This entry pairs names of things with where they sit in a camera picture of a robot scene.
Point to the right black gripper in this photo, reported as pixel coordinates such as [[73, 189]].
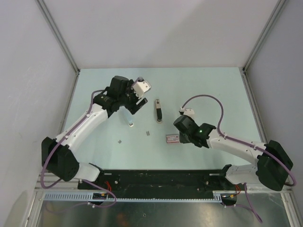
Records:
[[182, 140]]

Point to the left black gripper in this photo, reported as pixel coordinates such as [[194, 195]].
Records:
[[133, 108]]

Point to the red white staple box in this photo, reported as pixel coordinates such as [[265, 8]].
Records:
[[172, 138]]

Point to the beige black stapler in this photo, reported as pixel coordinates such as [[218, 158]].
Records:
[[159, 116]]

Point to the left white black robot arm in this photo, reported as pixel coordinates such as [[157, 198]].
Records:
[[58, 154]]

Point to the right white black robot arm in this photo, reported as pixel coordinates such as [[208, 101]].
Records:
[[268, 163]]

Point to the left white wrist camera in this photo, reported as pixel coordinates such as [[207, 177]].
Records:
[[140, 87]]

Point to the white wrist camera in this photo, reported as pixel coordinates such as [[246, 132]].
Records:
[[187, 111], [140, 87]]

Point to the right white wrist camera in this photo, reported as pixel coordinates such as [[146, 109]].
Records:
[[187, 111]]

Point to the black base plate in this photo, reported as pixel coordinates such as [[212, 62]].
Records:
[[163, 183]]

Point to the grey slotted cable duct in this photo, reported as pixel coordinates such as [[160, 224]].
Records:
[[100, 197]]

